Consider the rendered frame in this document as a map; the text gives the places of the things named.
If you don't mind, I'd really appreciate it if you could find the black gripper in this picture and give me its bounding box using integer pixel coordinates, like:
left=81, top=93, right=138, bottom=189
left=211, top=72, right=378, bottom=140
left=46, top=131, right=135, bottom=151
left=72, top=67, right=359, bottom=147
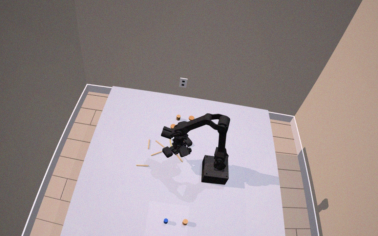
left=162, top=137, right=192, bottom=158

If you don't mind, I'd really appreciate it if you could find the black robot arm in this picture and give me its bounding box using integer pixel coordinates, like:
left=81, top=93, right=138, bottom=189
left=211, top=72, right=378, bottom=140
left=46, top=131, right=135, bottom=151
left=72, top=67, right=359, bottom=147
left=161, top=113, right=230, bottom=172

